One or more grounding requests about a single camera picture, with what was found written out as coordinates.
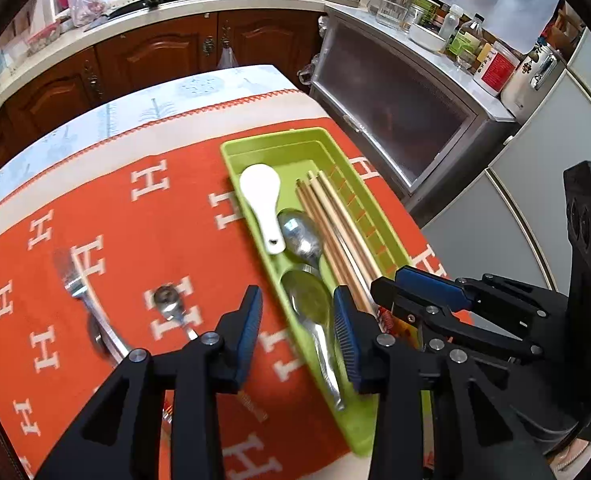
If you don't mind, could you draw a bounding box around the orange H-pattern blanket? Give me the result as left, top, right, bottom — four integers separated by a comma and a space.
0, 90, 444, 479

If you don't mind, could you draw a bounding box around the steel ladle spoon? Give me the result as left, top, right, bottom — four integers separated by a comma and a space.
280, 269, 345, 411

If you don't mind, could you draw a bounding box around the white ceramic soup spoon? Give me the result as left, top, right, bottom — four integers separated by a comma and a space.
239, 164, 286, 255

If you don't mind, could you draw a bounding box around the green plastic utensil tray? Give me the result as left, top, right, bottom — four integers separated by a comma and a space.
221, 128, 411, 456

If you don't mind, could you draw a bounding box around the wooden chopstick red end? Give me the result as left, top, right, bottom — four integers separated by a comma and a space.
318, 170, 382, 281
307, 171, 381, 314

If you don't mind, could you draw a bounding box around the steel fork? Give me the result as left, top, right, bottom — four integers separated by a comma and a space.
53, 249, 131, 364

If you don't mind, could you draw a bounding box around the glass jar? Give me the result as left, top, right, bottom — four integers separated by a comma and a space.
376, 0, 406, 29

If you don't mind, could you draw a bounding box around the dark steel spoon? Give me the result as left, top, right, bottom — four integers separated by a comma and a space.
86, 314, 121, 364

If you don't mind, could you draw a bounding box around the small steel teaspoon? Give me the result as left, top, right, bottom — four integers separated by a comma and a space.
152, 284, 198, 340

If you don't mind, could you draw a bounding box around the plastic bag of food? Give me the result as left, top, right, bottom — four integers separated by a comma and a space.
68, 0, 107, 28

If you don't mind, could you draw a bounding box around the steel cabinet appliance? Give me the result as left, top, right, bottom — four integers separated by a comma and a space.
309, 9, 518, 226

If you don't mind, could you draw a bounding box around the large steel spoon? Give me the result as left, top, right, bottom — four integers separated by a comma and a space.
277, 208, 324, 270

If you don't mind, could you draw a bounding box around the red label jar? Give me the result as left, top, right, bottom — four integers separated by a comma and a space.
473, 41, 520, 96

